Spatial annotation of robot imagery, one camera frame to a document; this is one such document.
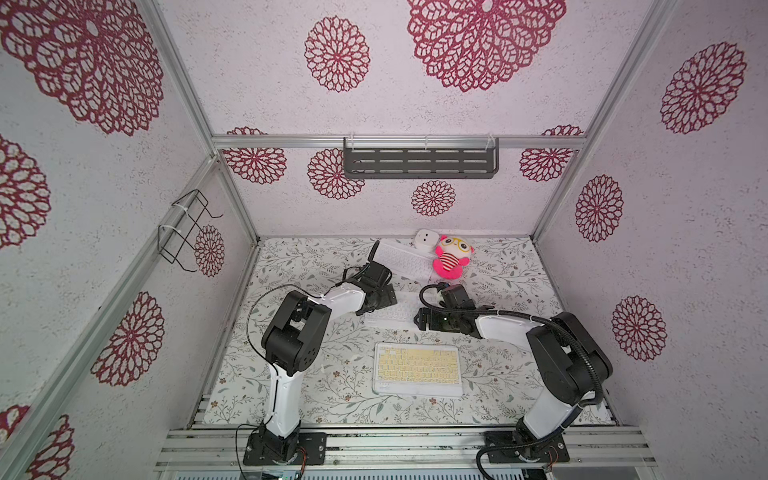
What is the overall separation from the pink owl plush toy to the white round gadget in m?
0.04

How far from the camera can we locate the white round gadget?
118cm

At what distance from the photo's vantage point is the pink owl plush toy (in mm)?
1075
